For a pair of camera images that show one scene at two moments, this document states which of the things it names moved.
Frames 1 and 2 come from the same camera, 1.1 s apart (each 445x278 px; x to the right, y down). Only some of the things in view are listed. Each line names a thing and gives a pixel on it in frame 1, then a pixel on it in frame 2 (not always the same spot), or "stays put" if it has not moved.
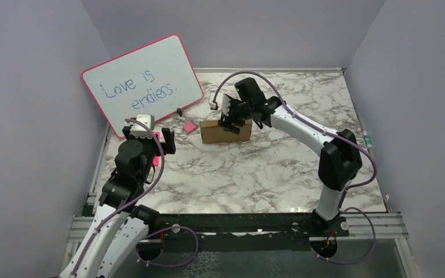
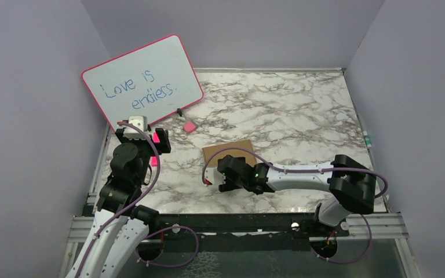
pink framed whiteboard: (157, 79) stays put
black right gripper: (226, 121) to (229, 185)
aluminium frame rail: (357, 227) stays put
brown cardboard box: (211, 132) to (208, 152)
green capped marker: (368, 141) stays put
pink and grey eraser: (189, 127) stays put
